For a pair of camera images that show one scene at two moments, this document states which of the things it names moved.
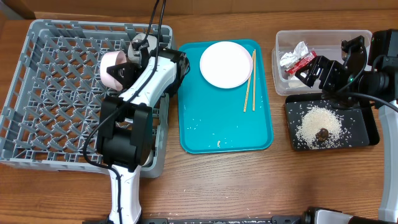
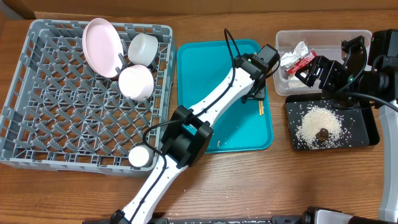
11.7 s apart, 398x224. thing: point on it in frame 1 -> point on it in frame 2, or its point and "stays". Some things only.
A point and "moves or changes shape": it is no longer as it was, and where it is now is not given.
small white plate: x=109 y=59 moves or changes shape
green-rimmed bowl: x=135 y=56 stays
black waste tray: x=313 y=123 stays
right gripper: x=329 y=69 stays
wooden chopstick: x=249 y=84 moves or changes shape
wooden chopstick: x=254 y=84 moves or changes shape
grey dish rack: x=56 y=93 stays
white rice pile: x=316 y=117 stays
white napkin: x=289 y=58 stays
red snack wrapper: x=293 y=69 stays
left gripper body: x=175 y=87 -> x=259 y=93
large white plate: x=226 y=65 -> x=102 y=45
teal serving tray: x=211 y=118 stays
